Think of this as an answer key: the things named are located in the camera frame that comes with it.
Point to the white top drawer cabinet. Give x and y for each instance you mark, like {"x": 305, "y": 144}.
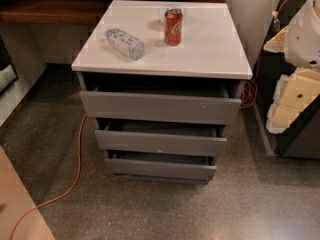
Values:
{"x": 208, "y": 62}

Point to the dark wooden shelf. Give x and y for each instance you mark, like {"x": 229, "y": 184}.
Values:
{"x": 69, "y": 12}

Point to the power plug on cabinet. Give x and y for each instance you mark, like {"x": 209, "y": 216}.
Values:
{"x": 275, "y": 22}

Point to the clear plastic water bottle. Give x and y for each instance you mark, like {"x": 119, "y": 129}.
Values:
{"x": 126, "y": 43}

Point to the grey bottom drawer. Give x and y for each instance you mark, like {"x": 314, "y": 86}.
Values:
{"x": 197, "y": 168}

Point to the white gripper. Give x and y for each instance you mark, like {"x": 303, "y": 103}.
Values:
{"x": 304, "y": 39}

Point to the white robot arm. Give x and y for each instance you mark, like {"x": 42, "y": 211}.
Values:
{"x": 299, "y": 41}

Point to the grey top drawer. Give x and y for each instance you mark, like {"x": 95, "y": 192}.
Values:
{"x": 157, "y": 107}

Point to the grey drawer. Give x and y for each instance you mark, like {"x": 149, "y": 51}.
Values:
{"x": 197, "y": 168}
{"x": 157, "y": 107}
{"x": 160, "y": 138}

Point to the red coke can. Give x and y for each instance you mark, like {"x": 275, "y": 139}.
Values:
{"x": 173, "y": 26}

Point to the grey middle drawer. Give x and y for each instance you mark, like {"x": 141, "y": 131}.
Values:
{"x": 160, "y": 138}

